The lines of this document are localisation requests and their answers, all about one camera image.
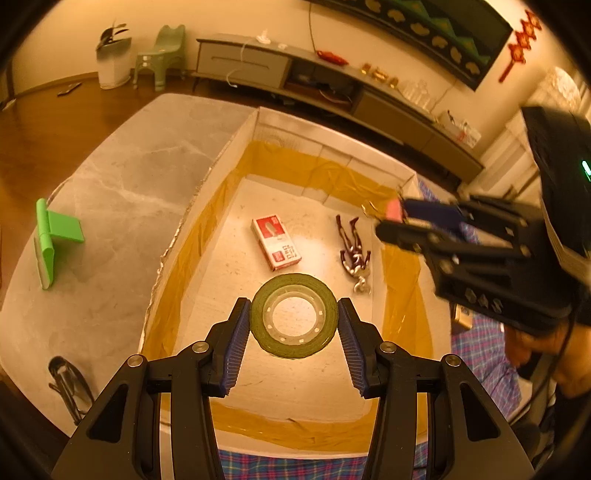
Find green tape roll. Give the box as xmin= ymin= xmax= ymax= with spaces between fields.
xmin=250 ymin=273 xmax=340 ymax=360

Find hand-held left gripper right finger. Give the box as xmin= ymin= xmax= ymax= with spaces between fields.
xmin=337 ymin=298 xmax=536 ymax=480

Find small white carton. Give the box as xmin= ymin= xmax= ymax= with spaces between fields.
xmin=454 ymin=302 xmax=474 ymax=331

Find grey television cabinet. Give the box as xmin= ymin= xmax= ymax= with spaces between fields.
xmin=191 ymin=33 xmax=485 ymax=185

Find small white dock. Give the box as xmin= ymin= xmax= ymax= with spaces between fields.
xmin=256 ymin=29 xmax=288 ymax=49

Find red knot wall ornament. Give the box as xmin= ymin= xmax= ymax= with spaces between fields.
xmin=498 ymin=8 xmax=542 ymax=84

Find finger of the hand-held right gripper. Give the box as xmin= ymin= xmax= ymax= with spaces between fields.
xmin=375 ymin=219 xmax=532 ymax=260
xmin=402 ymin=196 xmax=546 ymax=237

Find clear glassware set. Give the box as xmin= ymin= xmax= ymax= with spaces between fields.
xmin=406 ymin=80 xmax=435 ymax=110

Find white organiser with papers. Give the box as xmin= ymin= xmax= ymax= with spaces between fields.
xmin=438 ymin=110 xmax=481 ymax=149

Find person's right hand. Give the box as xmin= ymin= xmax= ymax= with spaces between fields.
xmin=503 ymin=318 xmax=591 ymax=400

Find green phone stand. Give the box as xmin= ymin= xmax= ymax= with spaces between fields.
xmin=34 ymin=198 xmax=85 ymax=291

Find pink eraser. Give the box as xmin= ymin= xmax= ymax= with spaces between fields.
xmin=361 ymin=198 xmax=404 ymax=222

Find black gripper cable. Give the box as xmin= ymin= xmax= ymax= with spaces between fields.
xmin=530 ymin=313 xmax=578 ymax=425

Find white curtain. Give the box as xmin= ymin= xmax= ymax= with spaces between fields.
xmin=459 ymin=67 xmax=585 ymax=204

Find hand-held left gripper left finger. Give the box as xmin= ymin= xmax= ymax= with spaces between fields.
xmin=51 ymin=296 xmax=253 ymax=480

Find dark television cable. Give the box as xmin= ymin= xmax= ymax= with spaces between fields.
xmin=307 ymin=4 xmax=320 ymax=52

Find green child chair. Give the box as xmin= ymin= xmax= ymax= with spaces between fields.
xmin=133 ymin=24 xmax=187 ymax=90

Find dark leafy plant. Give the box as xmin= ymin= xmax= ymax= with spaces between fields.
xmin=97 ymin=21 xmax=131 ymax=49

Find red white staple box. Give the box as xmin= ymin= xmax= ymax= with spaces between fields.
xmin=251 ymin=213 xmax=302 ymax=272

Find white hanging cable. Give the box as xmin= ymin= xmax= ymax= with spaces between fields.
xmin=225 ymin=38 xmax=250 ymax=89

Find white planter pot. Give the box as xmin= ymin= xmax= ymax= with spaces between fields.
xmin=96 ymin=38 xmax=133 ymax=90

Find red action figure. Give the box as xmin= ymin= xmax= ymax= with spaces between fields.
xmin=335 ymin=215 xmax=372 ymax=296

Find black eyeglasses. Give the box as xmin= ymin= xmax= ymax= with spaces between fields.
xmin=48 ymin=356 xmax=95 ymax=425

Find white cardboard box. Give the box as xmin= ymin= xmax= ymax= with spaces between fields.
xmin=139 ymin=107 xmax=437 ymax=457

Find wall television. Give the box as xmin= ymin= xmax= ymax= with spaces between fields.
xmin=305 ymin=0 xmax=514 ymax=92

